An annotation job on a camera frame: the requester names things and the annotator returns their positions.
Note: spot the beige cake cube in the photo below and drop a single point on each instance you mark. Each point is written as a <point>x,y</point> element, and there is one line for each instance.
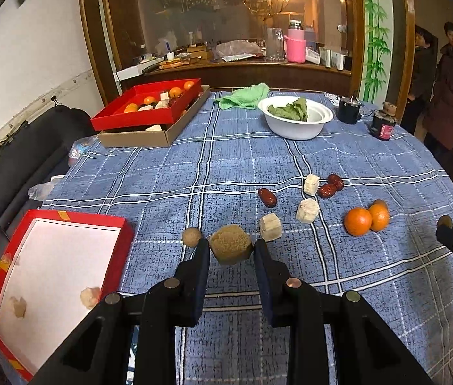
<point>306,210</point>
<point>270,226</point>
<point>311,184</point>
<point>90,297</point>

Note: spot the white power strip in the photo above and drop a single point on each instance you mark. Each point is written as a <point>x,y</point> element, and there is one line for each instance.
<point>332,99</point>

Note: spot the green leaves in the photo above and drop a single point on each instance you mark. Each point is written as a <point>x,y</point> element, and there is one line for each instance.
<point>290,110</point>

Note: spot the black cup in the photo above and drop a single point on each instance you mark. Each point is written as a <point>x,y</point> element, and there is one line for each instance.
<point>348,112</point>

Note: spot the clear plastic bag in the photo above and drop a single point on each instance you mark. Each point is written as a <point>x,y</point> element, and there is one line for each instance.
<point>44,188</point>
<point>82,148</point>

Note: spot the white bowl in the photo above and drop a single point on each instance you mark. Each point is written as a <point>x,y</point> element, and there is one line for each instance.
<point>296,128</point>

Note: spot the dark jar with red label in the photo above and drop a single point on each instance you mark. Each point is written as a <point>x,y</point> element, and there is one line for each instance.
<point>382,124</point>

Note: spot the flat white box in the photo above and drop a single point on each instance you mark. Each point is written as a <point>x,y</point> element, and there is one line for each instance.
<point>134,71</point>

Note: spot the gold chandelier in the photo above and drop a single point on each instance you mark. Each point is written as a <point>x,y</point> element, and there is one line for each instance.
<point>264,2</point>

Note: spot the pink thermos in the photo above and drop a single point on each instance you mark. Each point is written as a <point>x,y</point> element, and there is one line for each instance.
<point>295,46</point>

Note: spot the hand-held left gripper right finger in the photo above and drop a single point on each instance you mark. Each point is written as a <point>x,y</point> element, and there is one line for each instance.
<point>260,266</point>

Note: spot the green bamboo wall decal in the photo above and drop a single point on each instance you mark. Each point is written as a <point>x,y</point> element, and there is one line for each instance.
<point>376,32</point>

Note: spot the brown cardboard box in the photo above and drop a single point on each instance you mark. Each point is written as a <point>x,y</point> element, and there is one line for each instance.
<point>142,138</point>

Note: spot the black leather chair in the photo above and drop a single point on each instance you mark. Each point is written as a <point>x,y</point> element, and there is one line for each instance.
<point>18,168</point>

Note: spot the white cake piece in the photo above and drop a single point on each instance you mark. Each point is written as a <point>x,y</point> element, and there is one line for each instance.
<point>153,127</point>

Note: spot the green cloth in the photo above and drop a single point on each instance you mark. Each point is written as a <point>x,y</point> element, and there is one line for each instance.
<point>244,96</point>

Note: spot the red date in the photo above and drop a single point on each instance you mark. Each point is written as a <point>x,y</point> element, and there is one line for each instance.
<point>335,180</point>
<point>327,190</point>
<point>267,197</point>

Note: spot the crumpled plastic bag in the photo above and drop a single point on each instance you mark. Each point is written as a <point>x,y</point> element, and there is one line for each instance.
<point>236,48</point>

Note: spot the red box with white inside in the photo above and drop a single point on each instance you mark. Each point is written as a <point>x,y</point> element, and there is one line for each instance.
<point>54,264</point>

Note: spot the boxed orange tangerine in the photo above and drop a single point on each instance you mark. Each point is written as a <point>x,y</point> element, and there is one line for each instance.
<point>149,99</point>
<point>188,85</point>
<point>131,108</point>
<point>175,91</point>

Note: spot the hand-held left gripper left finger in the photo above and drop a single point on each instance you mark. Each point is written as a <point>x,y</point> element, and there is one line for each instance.
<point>202,266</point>

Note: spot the red box of fruit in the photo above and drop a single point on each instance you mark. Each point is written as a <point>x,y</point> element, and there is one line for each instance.
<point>130,122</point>

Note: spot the glass mug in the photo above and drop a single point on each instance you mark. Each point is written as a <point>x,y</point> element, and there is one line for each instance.
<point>274,44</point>

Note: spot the blue plaid tablecloth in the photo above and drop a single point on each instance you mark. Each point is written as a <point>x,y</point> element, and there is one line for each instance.
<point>230,160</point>

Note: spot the wooden counter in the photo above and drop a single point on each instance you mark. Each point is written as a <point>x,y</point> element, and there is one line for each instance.
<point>250,74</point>

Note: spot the brown hexagonal sugar block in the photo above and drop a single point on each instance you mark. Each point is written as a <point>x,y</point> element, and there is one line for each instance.
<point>230,244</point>

